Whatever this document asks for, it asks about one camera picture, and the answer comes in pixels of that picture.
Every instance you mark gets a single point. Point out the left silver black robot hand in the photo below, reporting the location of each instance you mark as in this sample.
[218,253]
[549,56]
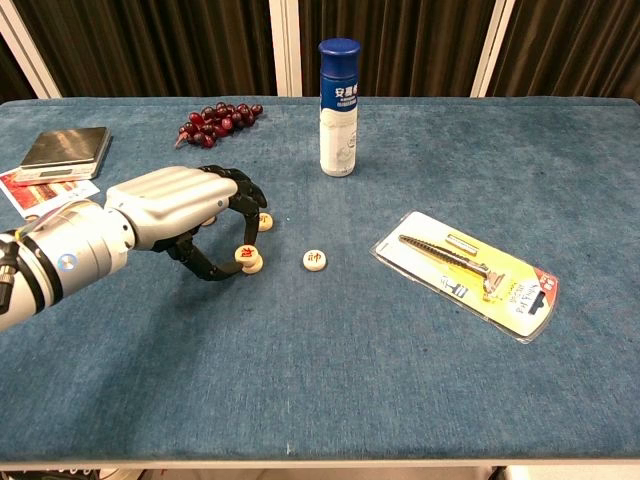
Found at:
[170,200]

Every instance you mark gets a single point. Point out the dark pleated curtain panel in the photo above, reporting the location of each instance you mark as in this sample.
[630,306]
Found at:
[410,45]
[575,45]
[150,45]
[10,80]

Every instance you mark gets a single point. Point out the white bottle with blue cap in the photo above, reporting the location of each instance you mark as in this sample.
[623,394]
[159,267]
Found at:
[339,125]

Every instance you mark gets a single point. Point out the silver kitchen scale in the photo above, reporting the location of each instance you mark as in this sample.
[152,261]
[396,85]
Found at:
[65,147]

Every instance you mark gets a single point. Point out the white frame post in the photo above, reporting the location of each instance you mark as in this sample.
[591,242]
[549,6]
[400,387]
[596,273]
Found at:
[492,50]
[286,50]
[27,60]

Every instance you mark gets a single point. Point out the red grape bunch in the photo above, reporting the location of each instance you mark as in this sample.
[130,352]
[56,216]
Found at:
[215,125]

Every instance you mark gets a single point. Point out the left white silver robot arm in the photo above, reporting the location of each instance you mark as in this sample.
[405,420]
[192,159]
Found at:
[75,250]

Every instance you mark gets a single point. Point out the white card with red photo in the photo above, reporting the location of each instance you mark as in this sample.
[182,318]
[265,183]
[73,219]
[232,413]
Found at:
[50,192]

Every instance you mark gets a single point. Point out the blue tablecloth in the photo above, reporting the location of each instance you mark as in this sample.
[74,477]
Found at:
[320,375]

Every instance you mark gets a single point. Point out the yellow razor blister pack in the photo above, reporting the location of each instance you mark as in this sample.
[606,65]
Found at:
[500,300]

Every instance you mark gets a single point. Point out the cream round chess piece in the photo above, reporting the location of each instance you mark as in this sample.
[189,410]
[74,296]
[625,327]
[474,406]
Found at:
[266,222]
[246,252]
[315,260]
[209,221]
[254,267]

